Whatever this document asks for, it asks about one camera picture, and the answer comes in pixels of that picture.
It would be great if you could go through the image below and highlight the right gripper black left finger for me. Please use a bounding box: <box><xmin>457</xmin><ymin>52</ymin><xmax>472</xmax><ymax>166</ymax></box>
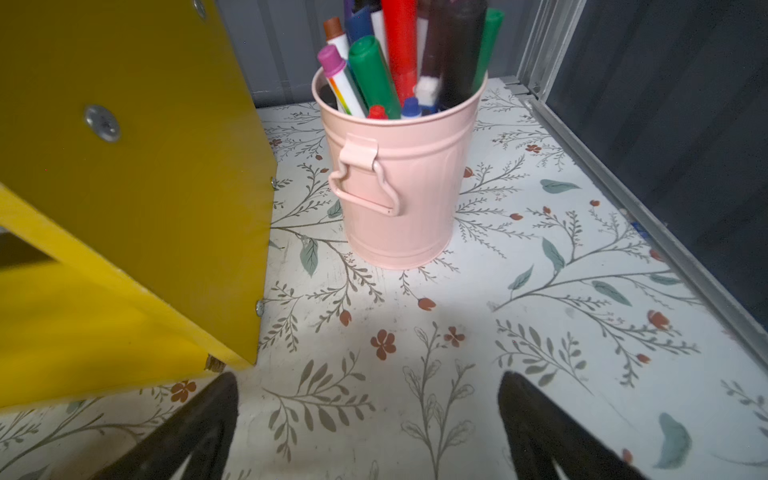
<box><xmin>93</xmin><ymin>372</ymin><xmax>239</xmax><ymax>479</ymax></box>

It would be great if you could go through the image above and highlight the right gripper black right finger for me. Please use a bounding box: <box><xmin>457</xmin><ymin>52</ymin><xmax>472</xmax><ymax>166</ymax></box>
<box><xmin>497</xmin><ymin>372</ymin><xmax>644</xmax><ymax>479</ymax></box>

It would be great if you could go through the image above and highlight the yellow wooden shelf unit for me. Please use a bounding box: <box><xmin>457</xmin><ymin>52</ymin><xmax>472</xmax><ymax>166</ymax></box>
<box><xmin>1</xmin><ymin>1</ymin><xmax>276</xmax><ymax>409</ymax></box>

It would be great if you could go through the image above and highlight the pink pen cup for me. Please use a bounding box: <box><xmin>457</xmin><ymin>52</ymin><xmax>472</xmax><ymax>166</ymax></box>
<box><xmin>318</xmin><ymin>93</ymin><xmax>481</xmax><ymax>270</ymax></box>

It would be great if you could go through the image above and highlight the purple capped white marker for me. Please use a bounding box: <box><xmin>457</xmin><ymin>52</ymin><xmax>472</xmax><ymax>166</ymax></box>
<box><xmin>317</xmin><ymin>44</ymin><xmax>368</xmax><ymax>118</ymax></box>

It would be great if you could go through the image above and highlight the green marker in cup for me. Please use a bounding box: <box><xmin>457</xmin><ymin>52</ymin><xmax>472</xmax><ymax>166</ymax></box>
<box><xmin>348</xmin><ymin>35</ymin><xmax>401</xmax><ymax>120</ymax></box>

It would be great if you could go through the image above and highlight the black marker in cup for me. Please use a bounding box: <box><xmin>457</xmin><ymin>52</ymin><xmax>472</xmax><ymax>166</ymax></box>
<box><xmin>438</xmin><ymin>0</ymin><xmax>488</xmax><ymax>111</ymax></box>

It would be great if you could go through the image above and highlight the red marker in cup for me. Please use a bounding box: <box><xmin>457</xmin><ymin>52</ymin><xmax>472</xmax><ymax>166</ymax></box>
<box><xmin>382</xmin><ymin>0</ymin><xmax>418</xmax><ymax>105</ymax></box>

